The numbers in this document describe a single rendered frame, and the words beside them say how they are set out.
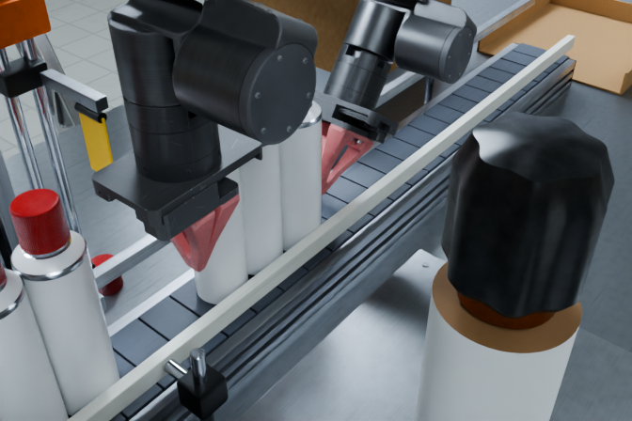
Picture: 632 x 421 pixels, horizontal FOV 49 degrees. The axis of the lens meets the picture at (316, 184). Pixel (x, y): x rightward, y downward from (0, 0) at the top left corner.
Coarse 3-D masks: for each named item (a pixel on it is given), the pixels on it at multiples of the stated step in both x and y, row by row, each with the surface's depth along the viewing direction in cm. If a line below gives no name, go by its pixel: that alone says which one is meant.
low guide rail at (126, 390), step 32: (544, 64) 104; (512, 96) 98; (448, 128) 88; (416, 160) 82; (384, 192) 78; (352, 224) 75; (288, 256) 68; (256, 288) 65; (224, 320) 63; (160, 352) 58; (128, 384) 56; (96, 416) 54
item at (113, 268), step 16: (528, 0) 110; (496, 16) 105; (512, 16) 107; (480, 32) 100; (400, 80) 88; (416, 80) 90; (384, 96) 85; (144, 240) 63; (128, 256) 61; (144, 256) 62; (96, 272) 59; (112, 272) 60
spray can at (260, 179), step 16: (256, 160) 62; (272, 160) 63; (256, 176) 63; (272, 176) 64; (256, 192) 64; (272, 192) 65; (256, 208) 65; (272, 208) 66; (256, 224) 66; (272, 224) 67; (256, 240) 68; (272, 240) 68; (256, 256) 69; (272, 256) 69; (256, 272) 70
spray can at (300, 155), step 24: (312, 120) 64; (288, 144) 65; (312, 144) 66; (288, 168) 67; (312, 168) 68; (288, 192) 68; (312, 192) 69; (288, 216) 70; (312, 216) 71; (288, 240) 72
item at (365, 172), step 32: (512, 64) 110; (448, 96) 102; (480, 96) 102; (416, 128) 95; (384, 160) 88; (352, 192) 83; (320, 256) 73; (192, 288) 69; (288, 288) 70; (160, 320) 66; (192, 320) 66; (128, 352) 63; (160, 384) 60; (128, 416) 57
